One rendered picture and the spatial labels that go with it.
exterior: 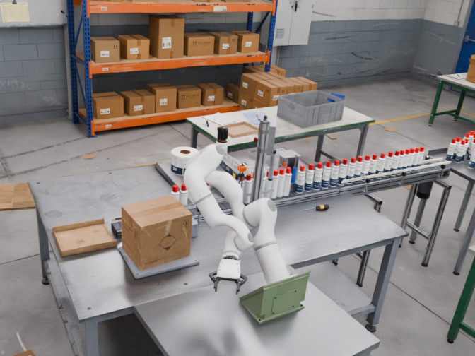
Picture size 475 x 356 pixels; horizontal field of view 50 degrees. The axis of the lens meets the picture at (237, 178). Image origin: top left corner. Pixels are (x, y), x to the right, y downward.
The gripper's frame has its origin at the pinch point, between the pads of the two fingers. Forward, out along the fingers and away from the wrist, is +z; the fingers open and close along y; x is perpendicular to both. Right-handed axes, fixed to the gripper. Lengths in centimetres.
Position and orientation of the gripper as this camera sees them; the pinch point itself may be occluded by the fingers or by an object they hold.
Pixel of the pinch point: (226, 289)
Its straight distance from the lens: 224.5
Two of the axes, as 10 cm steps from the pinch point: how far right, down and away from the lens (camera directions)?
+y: -9.9, -1.1, 0.2
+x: 0.7, -7.7, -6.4
